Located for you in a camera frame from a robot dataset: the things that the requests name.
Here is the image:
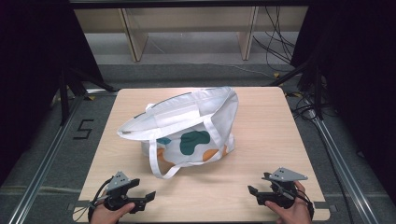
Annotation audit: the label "black hanging cable bundle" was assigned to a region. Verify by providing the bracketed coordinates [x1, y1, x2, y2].
[252, 6, 297, 65]

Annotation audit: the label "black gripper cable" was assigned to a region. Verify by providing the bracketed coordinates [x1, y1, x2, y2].
[73, 176, 114, 223]
[292, 188, 316, 220]

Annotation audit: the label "white tote bag colour patches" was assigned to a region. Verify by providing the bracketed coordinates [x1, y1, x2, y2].
[116, 86, 240, 180]

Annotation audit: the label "person's left hand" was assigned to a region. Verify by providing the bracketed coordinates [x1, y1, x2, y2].
[90, 202, 136, 224]

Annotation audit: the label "black metal frame bar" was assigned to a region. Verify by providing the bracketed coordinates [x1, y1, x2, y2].
[68, 0, 312, 9]

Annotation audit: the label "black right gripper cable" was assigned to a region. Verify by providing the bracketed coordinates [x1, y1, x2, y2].
[292, 188, 316, 220]

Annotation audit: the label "black floor cable tangle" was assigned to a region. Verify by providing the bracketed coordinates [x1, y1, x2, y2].
[285, 89, 325, 121]

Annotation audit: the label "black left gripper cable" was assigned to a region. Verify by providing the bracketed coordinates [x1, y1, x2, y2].
[73, 176, 114, 223]

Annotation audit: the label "thin white floor cable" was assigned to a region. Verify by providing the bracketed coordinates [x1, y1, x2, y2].
[199, 62, 276, 79]

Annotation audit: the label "aluminium floor rail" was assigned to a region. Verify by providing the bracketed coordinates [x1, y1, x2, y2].
[7, 88, 120, 224]
[306, 108, 380, 224]

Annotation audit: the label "black curtain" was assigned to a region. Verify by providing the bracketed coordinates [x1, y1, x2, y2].
[290, 0, 396, 201]
[0, 0, 105, 185]

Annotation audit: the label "person's right hand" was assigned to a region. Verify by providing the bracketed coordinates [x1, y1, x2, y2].
[264, 180, 314, 224]

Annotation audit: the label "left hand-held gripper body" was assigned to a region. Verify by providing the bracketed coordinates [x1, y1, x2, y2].
[102, 171, 148, 215]

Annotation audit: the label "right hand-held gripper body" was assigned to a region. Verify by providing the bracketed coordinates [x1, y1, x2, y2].
[257, 167, 309, 209]

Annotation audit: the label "black metal stand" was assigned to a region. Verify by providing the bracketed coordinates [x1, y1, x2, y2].
[266, 60, 325, 121]
[58, 65, 119, 126]

